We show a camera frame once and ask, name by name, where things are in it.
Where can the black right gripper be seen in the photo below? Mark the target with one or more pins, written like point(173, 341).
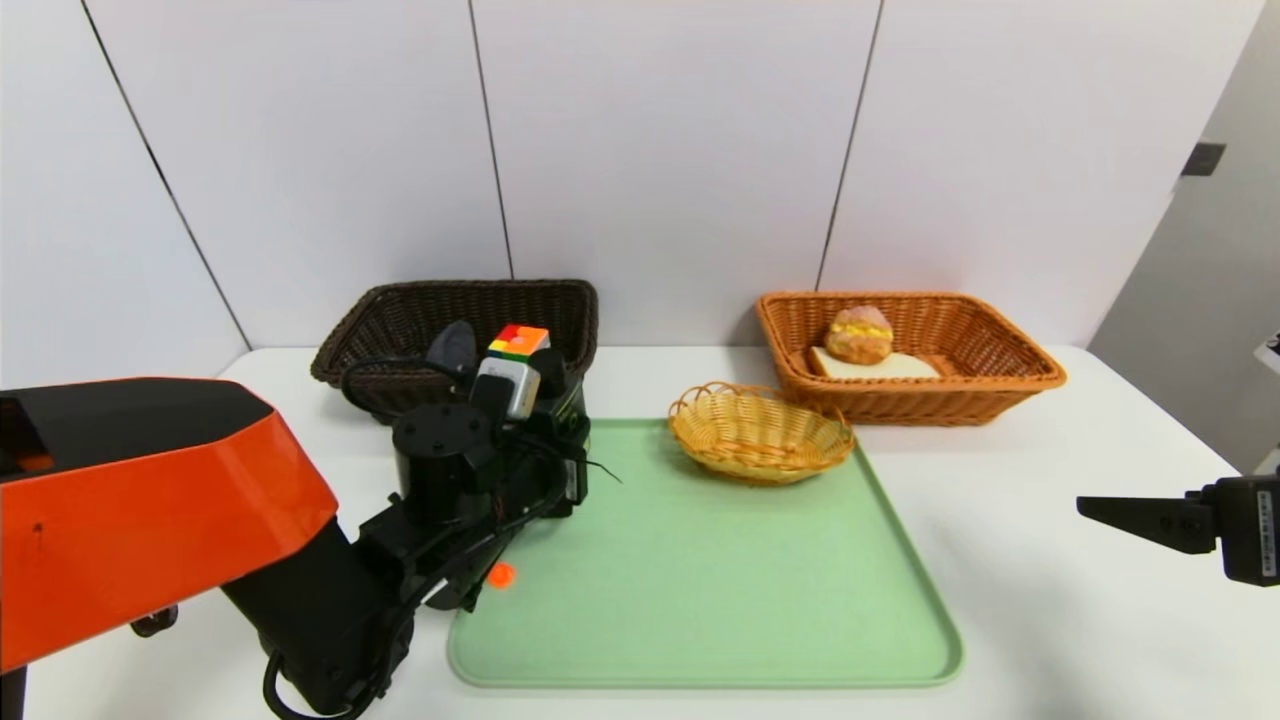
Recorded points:
point(1254, 530)

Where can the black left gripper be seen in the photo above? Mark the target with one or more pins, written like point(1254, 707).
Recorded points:
point(555, 470)

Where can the dark green bottle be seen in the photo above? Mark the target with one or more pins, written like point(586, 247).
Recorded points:
point(552, 372)

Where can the multicoloured puzzle cube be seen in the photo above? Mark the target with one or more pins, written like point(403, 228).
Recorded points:
point(518, 342)

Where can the dark grey towel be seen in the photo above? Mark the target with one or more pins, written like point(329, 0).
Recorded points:
point(452, 345)

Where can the white toast bread slice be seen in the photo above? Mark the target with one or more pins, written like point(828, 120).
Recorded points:
point(905, 368)

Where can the cream bun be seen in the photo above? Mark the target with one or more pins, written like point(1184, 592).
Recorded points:
point(860, 335)

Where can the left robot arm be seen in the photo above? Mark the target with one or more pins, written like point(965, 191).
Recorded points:
point(150, 500)

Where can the small yellow wicker basket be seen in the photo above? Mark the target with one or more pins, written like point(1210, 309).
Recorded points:
point(760, 440)

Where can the dark brown wicker basket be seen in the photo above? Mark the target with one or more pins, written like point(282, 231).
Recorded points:
point(400, 320)

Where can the orange wicker basket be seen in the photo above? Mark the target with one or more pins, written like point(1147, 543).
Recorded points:
point(950, 400)

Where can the small orange cube cap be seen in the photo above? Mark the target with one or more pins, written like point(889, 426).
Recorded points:
point(501, 575)

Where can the light green plastic tray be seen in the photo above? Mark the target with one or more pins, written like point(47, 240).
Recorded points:
point(700, 580)

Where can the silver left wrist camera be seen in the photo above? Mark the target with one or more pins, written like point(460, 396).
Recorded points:
point(510, 385)

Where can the dark wall plate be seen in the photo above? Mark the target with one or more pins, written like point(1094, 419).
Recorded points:
point(1202, 158)

